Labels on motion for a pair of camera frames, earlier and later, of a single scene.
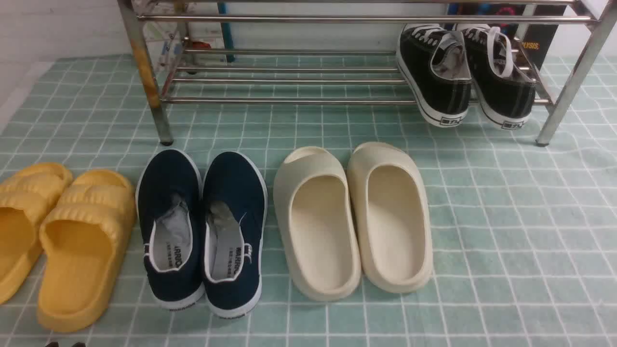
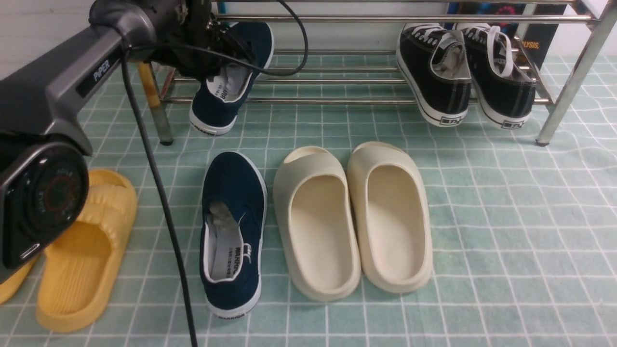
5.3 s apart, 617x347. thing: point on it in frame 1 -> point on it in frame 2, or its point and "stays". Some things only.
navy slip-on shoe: (170, 206) -> (216, 103)
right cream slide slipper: (388, 201) stays
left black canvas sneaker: (435, 65) stays
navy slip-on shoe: (234, 206) stays
